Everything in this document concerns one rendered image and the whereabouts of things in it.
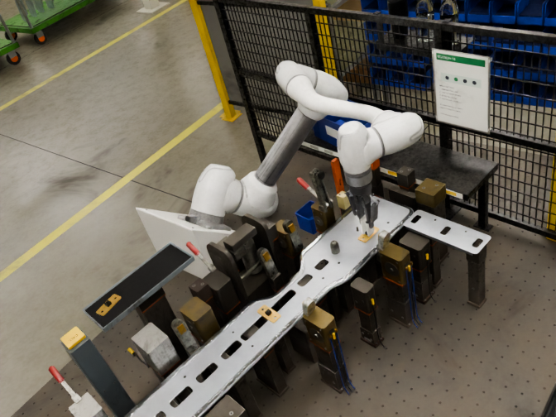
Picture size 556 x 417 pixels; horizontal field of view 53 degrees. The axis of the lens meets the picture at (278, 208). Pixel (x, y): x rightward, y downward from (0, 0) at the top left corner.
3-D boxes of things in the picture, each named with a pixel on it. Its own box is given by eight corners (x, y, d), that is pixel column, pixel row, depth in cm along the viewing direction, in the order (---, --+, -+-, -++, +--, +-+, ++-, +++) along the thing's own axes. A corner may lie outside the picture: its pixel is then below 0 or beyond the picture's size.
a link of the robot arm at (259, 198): (221, 197, 264) (260, 206, 276) (229, 221, 253) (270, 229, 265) (306, 58, 226) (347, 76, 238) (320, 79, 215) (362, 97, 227)
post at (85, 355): (126, 430, 197) (69, 355, 170) (115, 418, 202) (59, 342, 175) (143, 414, 201) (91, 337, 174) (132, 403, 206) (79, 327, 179)
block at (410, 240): (431, 309, 208) (426, 255, 191) (404, 295, 216) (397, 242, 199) (442, 296, 212) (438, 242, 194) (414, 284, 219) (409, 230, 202)
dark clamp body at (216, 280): (246, 361, 209) (216, 291, 186) (226, 346, 217) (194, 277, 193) (260, 347, 212) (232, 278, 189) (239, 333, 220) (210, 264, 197)
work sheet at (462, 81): (489, 134, 207) (490, 57, 188) (435, 121, 222) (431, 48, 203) (492, 131, 208) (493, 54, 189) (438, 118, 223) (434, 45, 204)
